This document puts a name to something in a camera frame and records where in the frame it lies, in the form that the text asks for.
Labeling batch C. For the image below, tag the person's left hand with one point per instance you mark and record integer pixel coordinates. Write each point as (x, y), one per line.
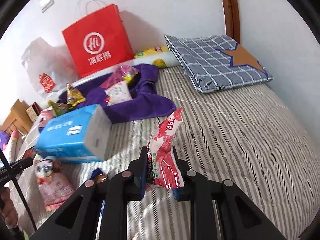
(9, 212)

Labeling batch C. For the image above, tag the red and white snack packet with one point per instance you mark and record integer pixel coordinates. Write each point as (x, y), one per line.
(163, 170)

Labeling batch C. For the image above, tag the purple towel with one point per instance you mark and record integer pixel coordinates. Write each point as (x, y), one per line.
(145, 103)

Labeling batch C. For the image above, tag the wooden furniture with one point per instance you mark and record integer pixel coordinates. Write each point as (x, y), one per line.
(18, 119)

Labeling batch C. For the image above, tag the white starry snack packet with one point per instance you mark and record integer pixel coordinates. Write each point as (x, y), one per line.
(118, 93)

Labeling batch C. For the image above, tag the pink peach candy packet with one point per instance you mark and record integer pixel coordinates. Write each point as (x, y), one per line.
(45, 117)

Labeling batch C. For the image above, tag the blue tissue pack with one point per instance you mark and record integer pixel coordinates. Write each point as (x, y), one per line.
(80, 136)

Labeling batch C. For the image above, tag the grey checked folded cloth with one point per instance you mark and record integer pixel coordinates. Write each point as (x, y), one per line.
(215, 63)

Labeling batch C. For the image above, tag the white Miniso plastic bag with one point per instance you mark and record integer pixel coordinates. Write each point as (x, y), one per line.
(49, 68)

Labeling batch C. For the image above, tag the red paper shopping bag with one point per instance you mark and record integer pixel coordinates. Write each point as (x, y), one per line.
(98, 40)

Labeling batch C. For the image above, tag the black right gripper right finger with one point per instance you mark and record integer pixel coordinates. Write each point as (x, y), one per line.
(221, 210)

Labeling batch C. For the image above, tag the brown wooden door frame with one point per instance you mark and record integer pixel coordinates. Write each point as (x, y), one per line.
(232, 19)

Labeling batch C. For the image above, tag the pink and yellow snack packet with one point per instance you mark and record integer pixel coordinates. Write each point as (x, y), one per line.
(120, 73)

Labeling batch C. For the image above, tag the blue wrapped candy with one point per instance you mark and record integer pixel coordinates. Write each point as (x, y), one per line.
(98, 176)

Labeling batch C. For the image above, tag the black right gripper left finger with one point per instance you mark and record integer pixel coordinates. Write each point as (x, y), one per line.
(98, 209)

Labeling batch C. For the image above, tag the green triangular snack packet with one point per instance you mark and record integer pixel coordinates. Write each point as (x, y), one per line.
(58, 108)

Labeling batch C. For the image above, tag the white wall switch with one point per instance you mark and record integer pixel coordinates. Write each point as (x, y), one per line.
(46, 4)

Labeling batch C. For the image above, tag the panda print snack packet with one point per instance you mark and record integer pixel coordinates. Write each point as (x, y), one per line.
(46, 168)

